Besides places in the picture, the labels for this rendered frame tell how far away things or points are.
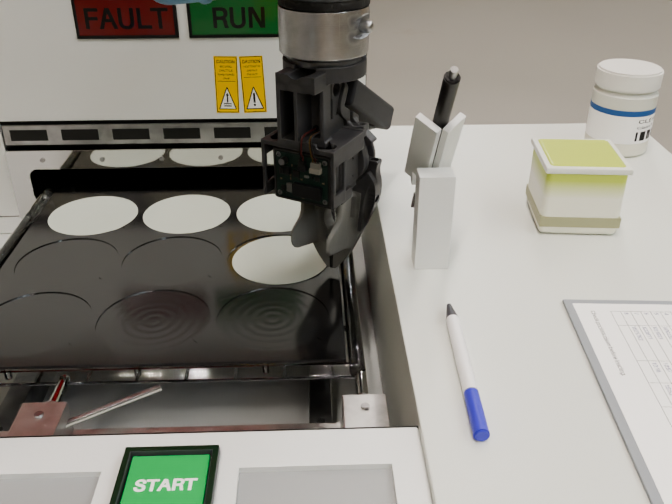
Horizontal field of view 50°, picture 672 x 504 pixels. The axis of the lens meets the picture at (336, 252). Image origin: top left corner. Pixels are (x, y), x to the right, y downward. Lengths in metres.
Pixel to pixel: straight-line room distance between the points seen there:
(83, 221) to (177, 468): 0.48
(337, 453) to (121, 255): 0.41
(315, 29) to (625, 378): 0.34
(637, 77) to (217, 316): 0.51
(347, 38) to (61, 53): 0.44
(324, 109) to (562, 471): 0.33
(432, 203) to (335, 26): 0.16
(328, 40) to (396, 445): 0.31
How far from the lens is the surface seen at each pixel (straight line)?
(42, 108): 0.98
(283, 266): 0.74
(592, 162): 0.68
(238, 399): 0.71
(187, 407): 0.71
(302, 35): 0.60
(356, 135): 0.63
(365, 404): 0.56
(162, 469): 0.45
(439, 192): 0.58
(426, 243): 0.60
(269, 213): 0.85
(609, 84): 0.87
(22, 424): 0.59
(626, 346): 0.56
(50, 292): 0.76
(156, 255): 0.79
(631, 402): 0.51
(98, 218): 0.88
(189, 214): 0.86
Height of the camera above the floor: 1.28
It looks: 30 degrees down
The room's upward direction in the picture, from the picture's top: straight up
